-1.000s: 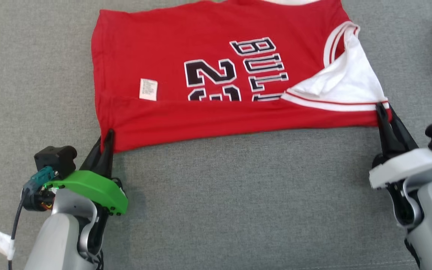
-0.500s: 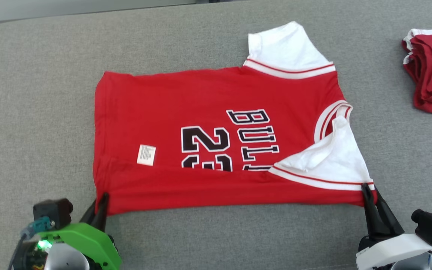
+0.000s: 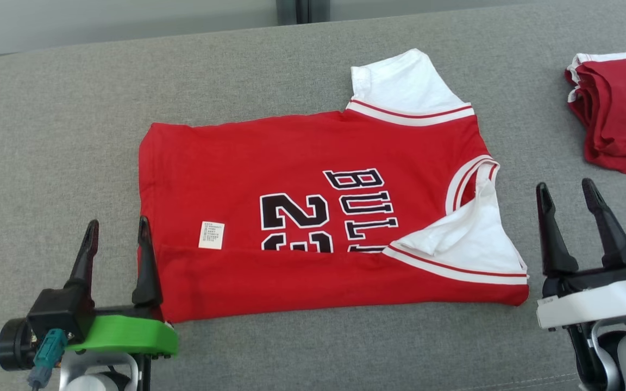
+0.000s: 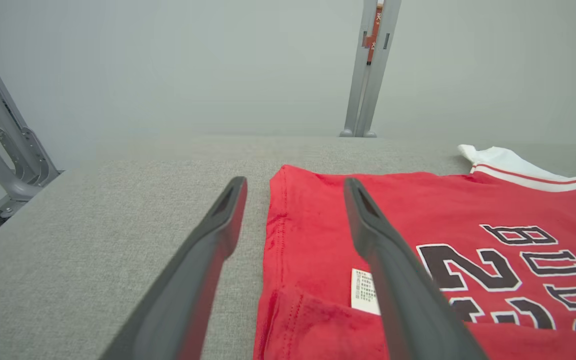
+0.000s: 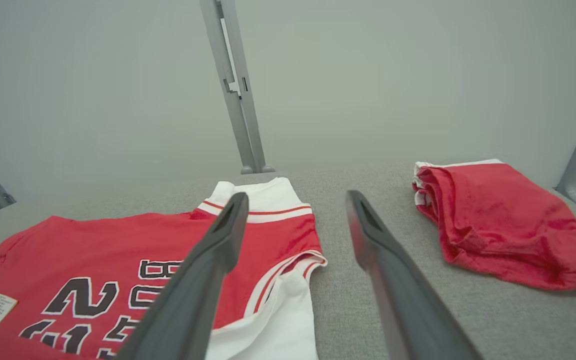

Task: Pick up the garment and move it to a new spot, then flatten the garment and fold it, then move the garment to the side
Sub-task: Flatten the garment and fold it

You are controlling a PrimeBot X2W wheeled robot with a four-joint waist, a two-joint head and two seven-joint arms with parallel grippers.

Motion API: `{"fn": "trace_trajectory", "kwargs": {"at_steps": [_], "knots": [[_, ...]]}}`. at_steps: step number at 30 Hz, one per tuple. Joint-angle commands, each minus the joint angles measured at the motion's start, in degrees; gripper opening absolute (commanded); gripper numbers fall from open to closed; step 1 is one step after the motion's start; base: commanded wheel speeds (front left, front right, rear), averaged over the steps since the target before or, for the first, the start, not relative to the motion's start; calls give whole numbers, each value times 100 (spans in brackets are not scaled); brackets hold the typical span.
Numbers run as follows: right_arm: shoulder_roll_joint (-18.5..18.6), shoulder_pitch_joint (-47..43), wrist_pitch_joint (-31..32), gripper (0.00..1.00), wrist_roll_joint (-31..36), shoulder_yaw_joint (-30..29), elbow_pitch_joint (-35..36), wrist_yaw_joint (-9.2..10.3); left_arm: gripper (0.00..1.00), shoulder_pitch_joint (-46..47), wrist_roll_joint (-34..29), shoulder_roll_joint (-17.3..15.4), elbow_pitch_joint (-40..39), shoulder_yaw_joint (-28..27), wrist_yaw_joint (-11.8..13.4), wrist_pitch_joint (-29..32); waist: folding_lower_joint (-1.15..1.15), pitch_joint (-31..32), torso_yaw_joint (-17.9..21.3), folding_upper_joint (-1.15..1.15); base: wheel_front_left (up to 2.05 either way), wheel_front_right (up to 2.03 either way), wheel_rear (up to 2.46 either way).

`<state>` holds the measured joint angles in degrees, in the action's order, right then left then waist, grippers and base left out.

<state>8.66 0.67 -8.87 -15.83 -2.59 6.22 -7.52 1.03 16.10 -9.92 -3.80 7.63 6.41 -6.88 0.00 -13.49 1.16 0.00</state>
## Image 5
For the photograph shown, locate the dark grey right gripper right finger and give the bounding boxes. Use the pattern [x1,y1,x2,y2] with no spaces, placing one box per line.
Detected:
[345,189,484,360]

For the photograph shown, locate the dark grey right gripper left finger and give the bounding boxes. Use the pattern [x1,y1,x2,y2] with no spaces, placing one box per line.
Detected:
[115,191,250,360]

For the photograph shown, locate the red and white basketball jersey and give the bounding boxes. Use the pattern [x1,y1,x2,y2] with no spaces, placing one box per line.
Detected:
[0,176,328,360]

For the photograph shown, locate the red shorts with white trim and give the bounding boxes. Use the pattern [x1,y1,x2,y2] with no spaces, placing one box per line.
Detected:
[411,158,576,294]

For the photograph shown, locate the grey partition post with feet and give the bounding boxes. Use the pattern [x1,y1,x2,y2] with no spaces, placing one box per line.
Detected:
[199,0,276,175]

